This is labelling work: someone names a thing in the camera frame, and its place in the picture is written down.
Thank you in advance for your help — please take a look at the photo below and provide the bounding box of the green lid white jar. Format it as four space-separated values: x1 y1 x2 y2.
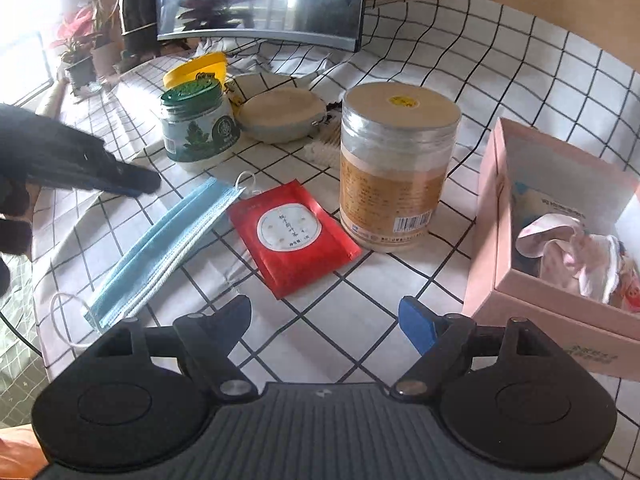
160 76 241 164

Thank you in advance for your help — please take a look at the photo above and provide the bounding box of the black flat screen monitor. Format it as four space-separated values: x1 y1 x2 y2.
156 0 364 52

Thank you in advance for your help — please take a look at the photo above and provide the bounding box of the pink lace cloth item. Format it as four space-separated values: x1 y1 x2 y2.
515 214 639 315

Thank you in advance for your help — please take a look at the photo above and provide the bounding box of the checkered white tablecloth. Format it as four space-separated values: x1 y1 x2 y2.
29 0 640 480

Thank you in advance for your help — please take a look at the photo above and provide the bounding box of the tall clear canister beige lid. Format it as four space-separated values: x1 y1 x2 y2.
340 82 462 252

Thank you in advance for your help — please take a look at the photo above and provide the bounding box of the blue surgical face mask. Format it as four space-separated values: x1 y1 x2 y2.
49 170 260 351

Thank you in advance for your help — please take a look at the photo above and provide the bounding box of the pink cardboard box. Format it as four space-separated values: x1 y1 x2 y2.
463 119 639 380

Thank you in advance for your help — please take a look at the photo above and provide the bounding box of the red sachet packet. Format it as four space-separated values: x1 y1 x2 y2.
229 180 361 299

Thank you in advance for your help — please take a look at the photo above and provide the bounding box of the dark tall vase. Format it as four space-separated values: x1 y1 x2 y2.
118 0 160 58

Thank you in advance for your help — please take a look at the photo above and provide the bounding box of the round beige zip pouch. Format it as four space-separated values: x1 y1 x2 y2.
235 87 326 144

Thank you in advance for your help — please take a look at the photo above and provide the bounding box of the potted red flower plant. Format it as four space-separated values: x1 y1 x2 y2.
52 0 119 96

